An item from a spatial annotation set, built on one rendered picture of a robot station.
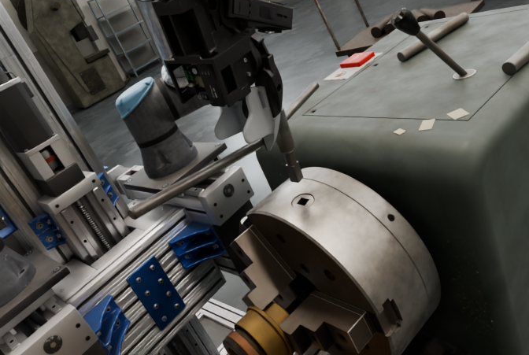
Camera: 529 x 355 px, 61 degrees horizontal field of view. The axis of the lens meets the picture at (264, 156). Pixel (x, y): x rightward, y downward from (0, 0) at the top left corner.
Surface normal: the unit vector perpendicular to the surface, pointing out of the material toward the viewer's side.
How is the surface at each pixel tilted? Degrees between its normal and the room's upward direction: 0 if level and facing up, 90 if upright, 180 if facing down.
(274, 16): 101
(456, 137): 10
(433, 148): 29
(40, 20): 90
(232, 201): 90
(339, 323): 5
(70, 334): 90
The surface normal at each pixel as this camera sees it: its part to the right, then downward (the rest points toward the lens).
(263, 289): 0.27, -0.40
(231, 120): 0.75, 0.15
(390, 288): 0.47, -0.14
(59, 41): 0.60, 0.09
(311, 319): -0.43, -0.85
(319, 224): -0.07, -0.71
